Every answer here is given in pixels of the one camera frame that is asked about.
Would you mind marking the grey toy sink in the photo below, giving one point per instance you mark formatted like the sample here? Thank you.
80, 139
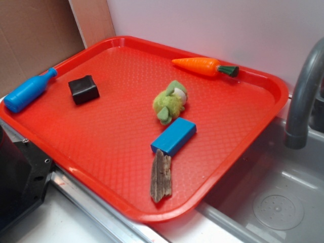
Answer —
271, 194

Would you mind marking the dark brown cube block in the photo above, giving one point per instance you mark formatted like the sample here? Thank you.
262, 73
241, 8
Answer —
83, 90

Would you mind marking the blue rectangular block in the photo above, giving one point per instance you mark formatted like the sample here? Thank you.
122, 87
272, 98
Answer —
174, 137

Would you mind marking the green plush toy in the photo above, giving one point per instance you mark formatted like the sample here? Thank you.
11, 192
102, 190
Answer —
169, 103

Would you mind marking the red plastic tray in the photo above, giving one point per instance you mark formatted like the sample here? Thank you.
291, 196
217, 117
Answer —
105, 143

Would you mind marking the weathered wood chip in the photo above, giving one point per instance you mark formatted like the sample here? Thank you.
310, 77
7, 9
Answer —
161, 178

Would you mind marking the grey faucet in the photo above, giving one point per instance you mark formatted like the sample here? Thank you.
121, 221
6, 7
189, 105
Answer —
306, 107

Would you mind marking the blue toy bottle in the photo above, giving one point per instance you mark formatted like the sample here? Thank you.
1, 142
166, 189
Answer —
23, 95

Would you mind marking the brown cardboard panel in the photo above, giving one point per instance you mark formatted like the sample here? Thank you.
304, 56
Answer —
36, 35

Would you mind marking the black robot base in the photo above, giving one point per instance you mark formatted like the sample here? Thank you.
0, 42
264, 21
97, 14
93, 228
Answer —
25, 173

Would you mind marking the orange toy carrot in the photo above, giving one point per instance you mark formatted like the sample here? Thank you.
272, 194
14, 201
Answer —
205, 66

